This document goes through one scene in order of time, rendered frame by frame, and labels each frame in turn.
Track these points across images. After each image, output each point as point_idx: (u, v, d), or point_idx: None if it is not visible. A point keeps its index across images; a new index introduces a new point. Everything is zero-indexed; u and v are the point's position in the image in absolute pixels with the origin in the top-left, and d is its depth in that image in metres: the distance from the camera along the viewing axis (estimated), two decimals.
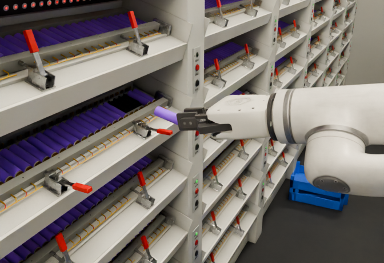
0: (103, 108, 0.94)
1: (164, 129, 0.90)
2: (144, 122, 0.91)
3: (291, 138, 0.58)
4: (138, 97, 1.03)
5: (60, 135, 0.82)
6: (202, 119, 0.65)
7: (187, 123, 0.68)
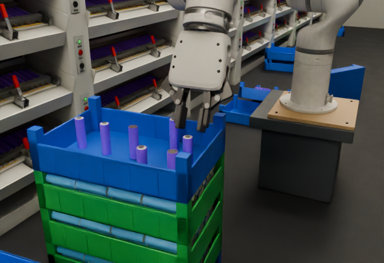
0: None
1: None
2: None
3: (184, 11, 0.70)
4: None
5: None
6: None
7: (176, 114, 0.71)
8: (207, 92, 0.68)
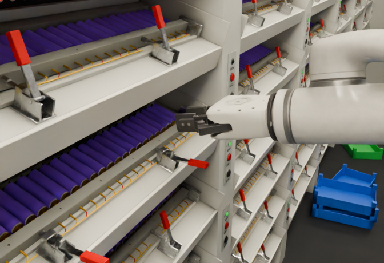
0: (117, 131, 0.73)
1: (198, 160, 0.69)
2: (171, 150, 0.70)
3: (291, 138, 0.58)
4: (159, 115, 0.82)
5: (62, 172, 0.61)
6: (200, 120, 0.64)
7: (185, 124, 0.67)
8: None
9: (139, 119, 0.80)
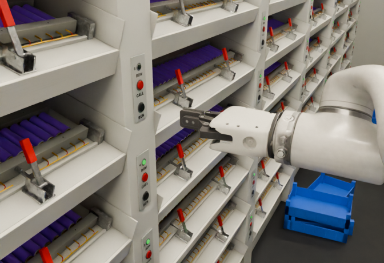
0: None
1: (29, 151, 0.57)
2: None
3: None
4: (43, 126, 0.70)
5: None
6: None
7: None
8: (212, 119, 0.66)
9: (15, 131, 0.67)
